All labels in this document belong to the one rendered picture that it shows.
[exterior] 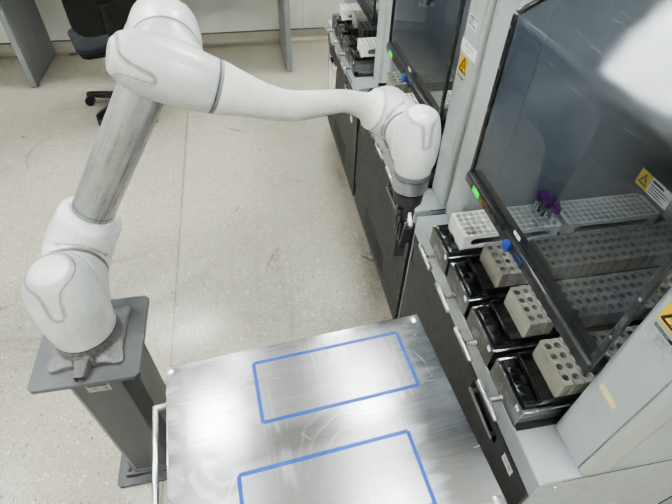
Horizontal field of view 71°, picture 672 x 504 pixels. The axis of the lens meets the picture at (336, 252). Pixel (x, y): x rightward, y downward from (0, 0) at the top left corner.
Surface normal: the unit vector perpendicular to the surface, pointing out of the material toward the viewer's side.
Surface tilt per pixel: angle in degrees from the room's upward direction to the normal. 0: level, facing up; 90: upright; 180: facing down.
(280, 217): 0
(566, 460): 0
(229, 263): 0
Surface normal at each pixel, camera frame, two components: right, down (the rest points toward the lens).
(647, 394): -0.98, 0.11
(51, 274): 0.04, -0.62
